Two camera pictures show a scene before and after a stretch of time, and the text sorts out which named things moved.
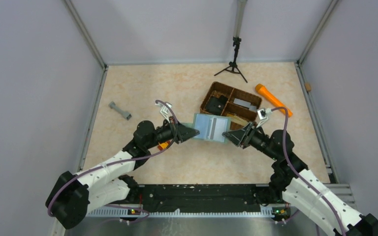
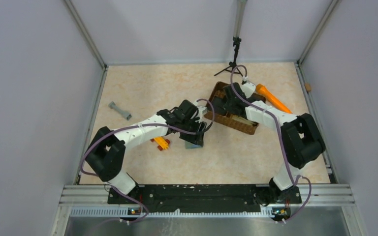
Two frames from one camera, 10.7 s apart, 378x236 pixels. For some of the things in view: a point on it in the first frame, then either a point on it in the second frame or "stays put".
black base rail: x=201 y=197 stays put
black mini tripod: x=233 y=66 stays put
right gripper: x=242 y=137 → x=228 y=107
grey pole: x=239 y=12 stays put
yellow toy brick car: x=163 y=145 stays put
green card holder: x=211 y=127 → x=189 y=145
